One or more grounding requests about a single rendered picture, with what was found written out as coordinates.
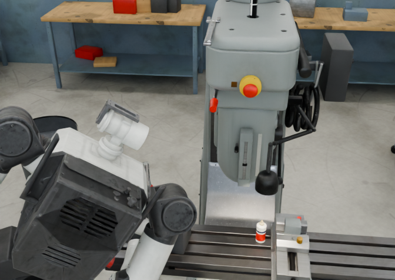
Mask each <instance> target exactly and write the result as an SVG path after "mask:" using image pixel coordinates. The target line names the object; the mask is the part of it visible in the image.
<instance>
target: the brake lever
mask: <svg viewBox="0 0 395 280"><path fill-rule="evenodd" d="M217 93H218V89H214V93H213V98H212V99H211V100H210V112H216V110H217V105H218V100H217Z"/></svg>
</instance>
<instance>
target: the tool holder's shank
mask: <svg viewBox="0 0 395 280"><path fill-rule="evenodd" d="M143 166H144V169H145V171H146V180H147V185H149V186H151V185H152V184H151V181H150V172H149V162H147V161H145V162H143Z"/></svg>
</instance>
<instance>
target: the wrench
mask: <svg viewBox="0 0 395 280"><path fill-rule="evenodd" d="M206 22H207V23H209V26H208V29H207V33H206V36H205V41H204V43H203V46H211V45H212V40H213V35H214V32H215V27H216V23H220V17H217V20H212V19H211V17H210V16H208V17H207V21H206Z"/></svg>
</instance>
